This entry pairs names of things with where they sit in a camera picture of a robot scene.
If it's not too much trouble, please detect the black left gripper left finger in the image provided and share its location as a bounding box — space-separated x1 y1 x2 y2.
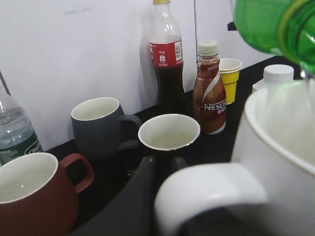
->
71 156 157 236

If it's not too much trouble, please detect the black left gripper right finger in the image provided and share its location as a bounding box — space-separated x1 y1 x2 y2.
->
172 156 189 173

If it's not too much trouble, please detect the white ceramic mug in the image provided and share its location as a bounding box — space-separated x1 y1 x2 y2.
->
155 80 315 236

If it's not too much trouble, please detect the green Sprite bottle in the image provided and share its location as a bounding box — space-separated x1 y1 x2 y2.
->
231 0 315 75

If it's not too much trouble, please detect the yellow paper cup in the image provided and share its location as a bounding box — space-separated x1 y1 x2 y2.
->
219 59 242 105

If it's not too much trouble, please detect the cola bottle red label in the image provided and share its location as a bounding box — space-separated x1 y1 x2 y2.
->
149 0 185 113

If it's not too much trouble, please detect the black ceramic mug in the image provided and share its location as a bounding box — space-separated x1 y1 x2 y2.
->
119 113 201 168

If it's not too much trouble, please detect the brown Nescafe coffee bottle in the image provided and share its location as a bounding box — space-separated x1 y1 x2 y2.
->
192 40 226 135

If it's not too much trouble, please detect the grey ceramic mug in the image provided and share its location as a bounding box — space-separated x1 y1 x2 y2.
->
71 97 142 162

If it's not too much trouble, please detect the red ceramic mug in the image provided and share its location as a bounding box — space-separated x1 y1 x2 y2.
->
0 152 95 236

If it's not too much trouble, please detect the clear water bottle green label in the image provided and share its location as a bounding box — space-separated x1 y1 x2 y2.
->
0 85 43 166

